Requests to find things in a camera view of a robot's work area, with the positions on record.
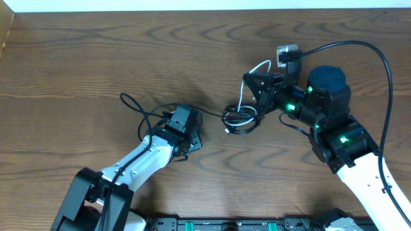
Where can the cardboard box side panel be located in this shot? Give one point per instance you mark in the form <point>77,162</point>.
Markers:
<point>6,21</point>

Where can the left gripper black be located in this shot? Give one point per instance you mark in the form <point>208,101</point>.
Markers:
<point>198,144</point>

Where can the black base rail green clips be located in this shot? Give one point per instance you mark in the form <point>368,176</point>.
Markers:
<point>335,219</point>

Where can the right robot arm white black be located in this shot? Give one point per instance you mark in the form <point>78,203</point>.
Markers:
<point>337,138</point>

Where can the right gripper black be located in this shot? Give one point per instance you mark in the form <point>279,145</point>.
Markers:
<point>270,79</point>

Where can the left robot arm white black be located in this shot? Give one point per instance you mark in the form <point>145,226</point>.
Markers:
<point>101,200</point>

